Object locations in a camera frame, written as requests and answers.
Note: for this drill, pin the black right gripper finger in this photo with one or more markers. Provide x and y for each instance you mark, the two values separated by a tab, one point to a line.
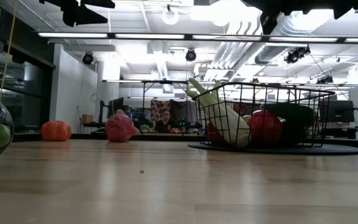
269	4
269	21

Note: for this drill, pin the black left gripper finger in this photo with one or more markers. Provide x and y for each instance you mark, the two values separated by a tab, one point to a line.
89	19
101	3

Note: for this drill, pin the red lumpy fruit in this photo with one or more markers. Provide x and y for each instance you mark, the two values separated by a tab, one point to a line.
264	127

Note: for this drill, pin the green celery stalk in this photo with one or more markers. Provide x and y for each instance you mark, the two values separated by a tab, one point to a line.
225	121

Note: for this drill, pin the orange-red ribbed tomato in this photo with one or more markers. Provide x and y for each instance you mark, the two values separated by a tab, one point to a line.
56	130

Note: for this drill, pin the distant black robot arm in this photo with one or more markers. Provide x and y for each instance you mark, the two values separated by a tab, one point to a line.
185	124

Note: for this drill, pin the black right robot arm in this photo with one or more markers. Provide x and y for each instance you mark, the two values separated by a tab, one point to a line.
353	4

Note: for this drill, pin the black round spotlight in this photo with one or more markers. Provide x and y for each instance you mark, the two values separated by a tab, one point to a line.
190	56
88	59

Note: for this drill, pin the black ceiling spotlight cluster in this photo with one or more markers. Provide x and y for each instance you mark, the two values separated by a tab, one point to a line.
292	57

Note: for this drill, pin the black overhead bar with lights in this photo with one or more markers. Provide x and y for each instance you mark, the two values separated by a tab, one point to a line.
188	37

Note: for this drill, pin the black monitor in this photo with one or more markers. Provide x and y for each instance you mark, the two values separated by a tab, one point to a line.
340	111
117	105

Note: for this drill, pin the cardboard box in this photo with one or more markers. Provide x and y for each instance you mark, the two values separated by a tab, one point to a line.
87	119

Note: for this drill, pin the floral patterned cloth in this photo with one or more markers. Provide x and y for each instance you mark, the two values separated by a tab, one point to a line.
155	107

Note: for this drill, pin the pink dragon fruit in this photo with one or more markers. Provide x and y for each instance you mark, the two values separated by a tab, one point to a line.
120	127

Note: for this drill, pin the dark grey cloth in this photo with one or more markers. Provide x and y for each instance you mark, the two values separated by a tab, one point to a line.
179	109

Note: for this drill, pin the person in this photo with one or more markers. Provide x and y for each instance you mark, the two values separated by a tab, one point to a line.
165	119

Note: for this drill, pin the round dark mat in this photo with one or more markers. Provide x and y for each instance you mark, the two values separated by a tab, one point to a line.
337	150

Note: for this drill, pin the distant black table frame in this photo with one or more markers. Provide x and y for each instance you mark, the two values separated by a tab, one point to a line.
166	82

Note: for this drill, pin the black aluminium table frame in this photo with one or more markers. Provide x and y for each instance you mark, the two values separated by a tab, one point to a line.
166	137

